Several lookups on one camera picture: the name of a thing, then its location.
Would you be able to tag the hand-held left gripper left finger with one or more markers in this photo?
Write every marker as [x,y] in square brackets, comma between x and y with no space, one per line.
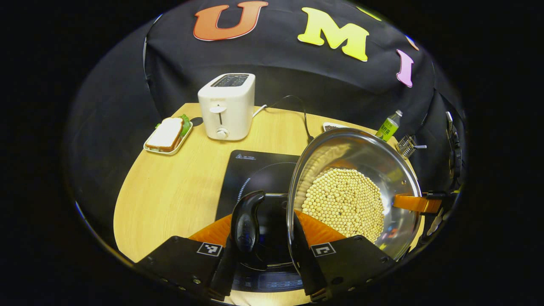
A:
[221,278]

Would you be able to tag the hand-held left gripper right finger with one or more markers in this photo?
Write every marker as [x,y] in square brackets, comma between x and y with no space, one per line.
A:
[308,263]

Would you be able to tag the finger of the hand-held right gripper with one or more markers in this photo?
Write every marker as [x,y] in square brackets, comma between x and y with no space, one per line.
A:
[414,203]

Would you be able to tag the stainless steel pot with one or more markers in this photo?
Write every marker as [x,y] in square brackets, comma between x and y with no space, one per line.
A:
[382,161]

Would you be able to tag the black induction cooktop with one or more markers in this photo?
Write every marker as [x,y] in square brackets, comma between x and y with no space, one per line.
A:
[250,170]

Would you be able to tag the pile of soybeans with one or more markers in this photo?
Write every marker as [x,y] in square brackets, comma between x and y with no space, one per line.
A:
[344,202]

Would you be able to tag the green drink bottle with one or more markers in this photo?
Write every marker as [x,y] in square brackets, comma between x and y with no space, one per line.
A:
[388,127]

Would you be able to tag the white divided grain dish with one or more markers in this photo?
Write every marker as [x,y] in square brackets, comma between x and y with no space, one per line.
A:
[333,126]

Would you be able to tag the white sandwich plate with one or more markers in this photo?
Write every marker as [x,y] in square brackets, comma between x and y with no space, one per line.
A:
[180,142]

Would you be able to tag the sandwich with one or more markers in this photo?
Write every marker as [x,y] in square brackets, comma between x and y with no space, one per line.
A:
[165,134]

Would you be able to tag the white toaster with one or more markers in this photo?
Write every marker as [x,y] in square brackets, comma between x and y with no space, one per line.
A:
[227,110]

